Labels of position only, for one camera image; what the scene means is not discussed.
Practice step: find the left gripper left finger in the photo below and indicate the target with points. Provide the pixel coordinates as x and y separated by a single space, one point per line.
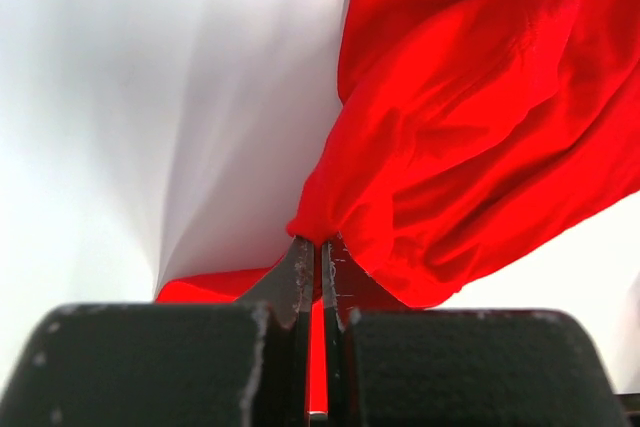
243 363

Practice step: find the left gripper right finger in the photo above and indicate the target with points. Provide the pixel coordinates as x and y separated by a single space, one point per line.
391 365

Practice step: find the red t-shirt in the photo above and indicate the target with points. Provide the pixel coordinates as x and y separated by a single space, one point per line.
470 153

